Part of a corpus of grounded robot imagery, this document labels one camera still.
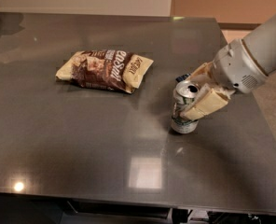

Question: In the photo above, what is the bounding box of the silver 7up soda can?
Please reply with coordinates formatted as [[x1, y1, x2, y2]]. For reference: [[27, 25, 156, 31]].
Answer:
[[171, 80, 199, 134]]

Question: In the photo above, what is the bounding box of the brown chip bag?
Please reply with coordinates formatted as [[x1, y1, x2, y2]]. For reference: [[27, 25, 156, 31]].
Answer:
[[55, 49, 154, 93]]

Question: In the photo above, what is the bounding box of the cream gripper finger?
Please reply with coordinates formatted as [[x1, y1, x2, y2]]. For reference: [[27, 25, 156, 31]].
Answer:
[[188, 62, 213, 85], [180, 84, 235, 120]]

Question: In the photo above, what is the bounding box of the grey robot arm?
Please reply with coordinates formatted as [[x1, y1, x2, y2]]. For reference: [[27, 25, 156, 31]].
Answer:
[[180, 15, 276, 120]]

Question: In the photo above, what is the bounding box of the blue snack packet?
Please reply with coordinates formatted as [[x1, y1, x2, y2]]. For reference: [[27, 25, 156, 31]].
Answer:
[[175, 73, 190, 82]]

